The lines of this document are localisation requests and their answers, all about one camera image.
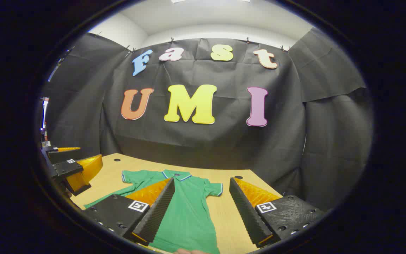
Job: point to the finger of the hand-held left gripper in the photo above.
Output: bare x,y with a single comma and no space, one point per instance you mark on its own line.
65,157
67,168

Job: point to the black backdrop cloth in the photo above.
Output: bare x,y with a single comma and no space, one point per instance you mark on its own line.
224,141

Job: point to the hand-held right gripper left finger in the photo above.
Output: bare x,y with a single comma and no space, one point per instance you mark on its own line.
157,215

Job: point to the green T-shirt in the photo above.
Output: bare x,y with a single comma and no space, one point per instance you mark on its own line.
189,211

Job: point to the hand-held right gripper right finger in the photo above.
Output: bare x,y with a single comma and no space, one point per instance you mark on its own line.
247,215

